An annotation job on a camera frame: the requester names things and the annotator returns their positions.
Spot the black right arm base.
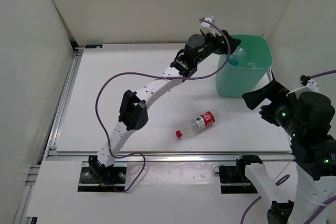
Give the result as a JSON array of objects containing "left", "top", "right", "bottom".
[{"left": 213, "top": 155, "right": 263, "bottom": 194}]

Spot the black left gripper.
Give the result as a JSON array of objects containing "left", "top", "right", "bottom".
[{"left": 194, "top": 29, "right": 240, "bottom": 65}]

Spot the blue label plastic bottle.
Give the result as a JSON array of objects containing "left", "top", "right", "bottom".
[{"left": 228, "top": 47, "right": 246, "bottom": 67}]

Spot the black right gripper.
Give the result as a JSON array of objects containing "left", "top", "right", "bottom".
[{"left": 241, "top": 79, "right": 303, "bottom": 137}]

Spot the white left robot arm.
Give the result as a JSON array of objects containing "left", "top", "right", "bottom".
[{"left": 89, "top": 30, "right": 241, "bottom": 183}]

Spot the green plastic bin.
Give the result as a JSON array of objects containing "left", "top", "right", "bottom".
[{"left": 215, "top": 35, "right": 272, "bottom": 98}]

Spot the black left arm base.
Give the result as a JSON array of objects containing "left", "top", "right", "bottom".
[{"left": 77, "top": 164, "right": 127, "bottom": 193}]

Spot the aluminium table frame rail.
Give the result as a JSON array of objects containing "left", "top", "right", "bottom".
[{"left": 15, "top": 44, "right": 297, "bottom": 223}]

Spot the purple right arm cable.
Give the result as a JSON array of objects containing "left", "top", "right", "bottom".
[{"left": 240, "top": 69, "right": 336, "bottom": 224}]

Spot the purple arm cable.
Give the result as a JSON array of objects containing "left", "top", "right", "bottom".
[
  {"left": 94, "top": 18, "right": 232, "bottom": 192},
  {"left": 240, "top": 69, "right": 336, "bottom": 224}
]

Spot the red label plastic bottle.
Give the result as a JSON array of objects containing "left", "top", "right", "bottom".
[{"left": 175, "top": 110, "right": 218, "bottom": 140}]

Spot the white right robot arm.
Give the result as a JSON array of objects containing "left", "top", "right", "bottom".
[{"left": 236, "top": 81, "right": 335, "bottom": 223}]

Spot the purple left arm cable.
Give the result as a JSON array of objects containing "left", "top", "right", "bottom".
[{"left": 94, "top": 18, "right": 232, "bottom": 192}]

